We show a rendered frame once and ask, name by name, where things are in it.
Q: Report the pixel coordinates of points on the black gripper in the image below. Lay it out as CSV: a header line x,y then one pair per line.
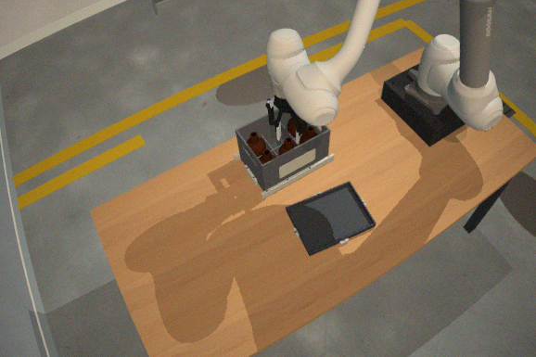
x,y
283,107

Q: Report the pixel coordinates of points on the grey divided bottle crate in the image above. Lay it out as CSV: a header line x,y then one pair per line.
x,y
291,162

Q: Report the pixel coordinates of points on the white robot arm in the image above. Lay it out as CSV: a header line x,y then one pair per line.
x,y
312,89

